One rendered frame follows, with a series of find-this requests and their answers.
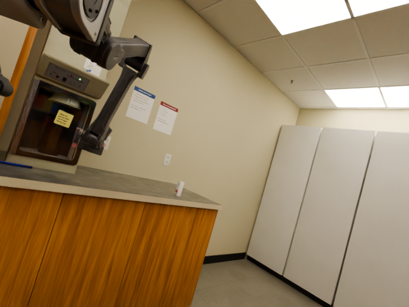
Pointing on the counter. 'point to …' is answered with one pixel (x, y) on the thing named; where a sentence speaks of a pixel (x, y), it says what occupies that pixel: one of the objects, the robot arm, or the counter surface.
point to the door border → (24, 116)
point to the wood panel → (17, 74)
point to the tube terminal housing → (63, 41)
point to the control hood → (95, 84)
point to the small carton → (94, 69)
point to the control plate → (66, 77)
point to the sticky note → (63, 119)
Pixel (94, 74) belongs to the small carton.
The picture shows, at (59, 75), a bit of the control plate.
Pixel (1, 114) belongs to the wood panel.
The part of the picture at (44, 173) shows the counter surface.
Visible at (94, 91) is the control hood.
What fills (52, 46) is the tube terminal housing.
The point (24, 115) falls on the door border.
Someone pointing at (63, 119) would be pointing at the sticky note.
